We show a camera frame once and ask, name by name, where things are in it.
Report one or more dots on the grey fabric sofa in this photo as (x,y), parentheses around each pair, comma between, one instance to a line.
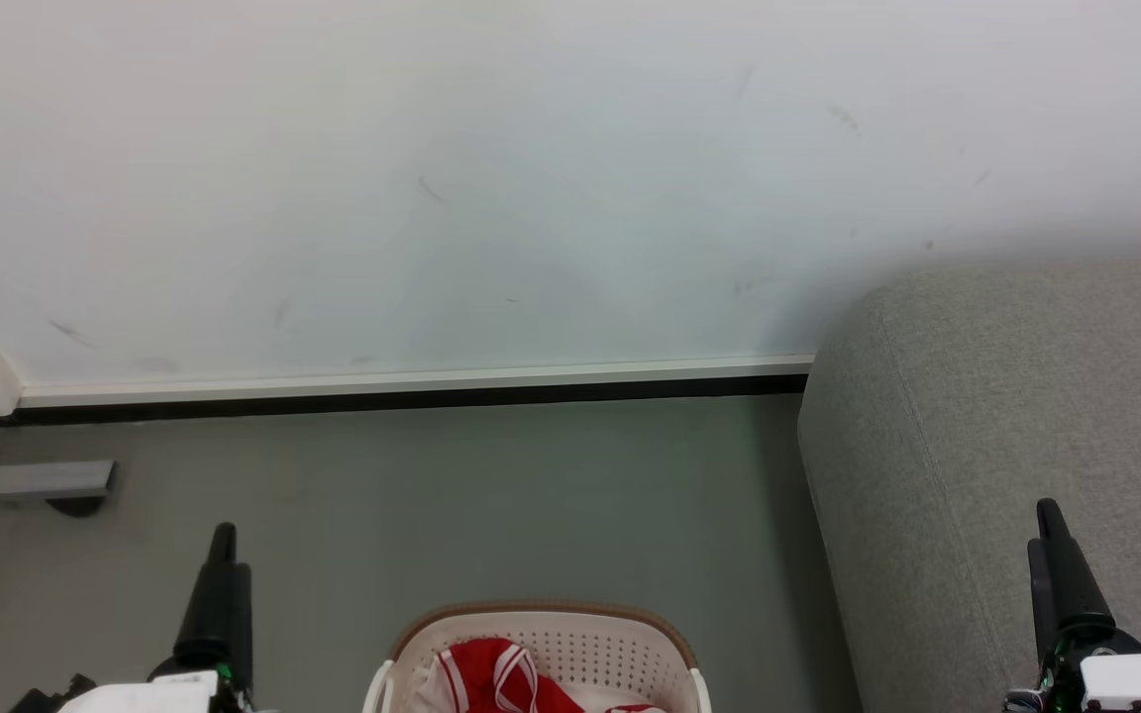
(986,426)

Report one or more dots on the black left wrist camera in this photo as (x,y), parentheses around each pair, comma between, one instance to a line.
(55,693)

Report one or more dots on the red jersey with number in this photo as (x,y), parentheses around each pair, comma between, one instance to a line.
(481,678)

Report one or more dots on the grey metal table leg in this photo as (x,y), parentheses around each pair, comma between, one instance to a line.
(36,479)

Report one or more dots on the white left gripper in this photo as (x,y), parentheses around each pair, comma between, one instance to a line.
(155,695)

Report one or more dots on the black table foot pad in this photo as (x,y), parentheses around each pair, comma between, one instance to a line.
(77,506)

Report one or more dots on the white wall baseboard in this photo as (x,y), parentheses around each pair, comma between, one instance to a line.
(412,381)

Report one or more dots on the cream perforated laundry basket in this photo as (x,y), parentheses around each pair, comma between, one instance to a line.
(590,644)

